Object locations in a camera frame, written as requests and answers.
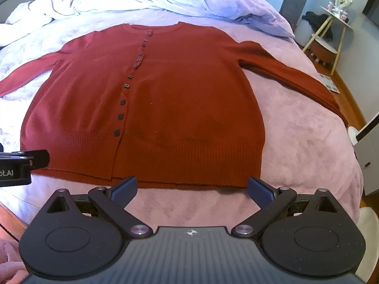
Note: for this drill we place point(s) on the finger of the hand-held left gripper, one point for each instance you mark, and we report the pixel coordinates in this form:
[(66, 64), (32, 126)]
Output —
[(32, 157)]

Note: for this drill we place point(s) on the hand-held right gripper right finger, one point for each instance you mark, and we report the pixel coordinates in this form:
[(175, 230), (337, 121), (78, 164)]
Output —
[(260, 191)]

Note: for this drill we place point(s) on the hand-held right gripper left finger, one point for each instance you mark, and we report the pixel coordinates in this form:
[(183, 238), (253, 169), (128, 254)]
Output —
[(126, 191)]

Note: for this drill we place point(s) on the red knit cardigan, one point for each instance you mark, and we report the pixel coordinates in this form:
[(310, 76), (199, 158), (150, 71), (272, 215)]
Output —
[(165, 100)]

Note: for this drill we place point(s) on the pink plush bed blanket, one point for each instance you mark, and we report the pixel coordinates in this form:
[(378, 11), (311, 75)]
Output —
[(296, 142)]

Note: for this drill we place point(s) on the white slipper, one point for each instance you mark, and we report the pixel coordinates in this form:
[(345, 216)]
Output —
[(352, 133)]

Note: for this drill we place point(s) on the white cabinet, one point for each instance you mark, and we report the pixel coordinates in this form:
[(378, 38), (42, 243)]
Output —
[(367, 156)]

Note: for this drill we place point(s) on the printed booklet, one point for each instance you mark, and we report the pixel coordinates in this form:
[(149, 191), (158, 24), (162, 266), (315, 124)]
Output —
[(329, 82)]

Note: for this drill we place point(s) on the brown round footstool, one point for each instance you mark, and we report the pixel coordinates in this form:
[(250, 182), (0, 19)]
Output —
[(323, 50)]

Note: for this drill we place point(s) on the white wooden-legged side table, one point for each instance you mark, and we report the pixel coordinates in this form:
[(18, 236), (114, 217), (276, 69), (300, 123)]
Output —
[(331, 32)]

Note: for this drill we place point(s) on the dark cloth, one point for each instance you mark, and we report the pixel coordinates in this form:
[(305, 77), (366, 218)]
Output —
[(314, 20)]

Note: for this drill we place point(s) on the wrapped flower bouquet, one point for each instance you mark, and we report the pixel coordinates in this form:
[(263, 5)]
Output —
[(343, 0)]

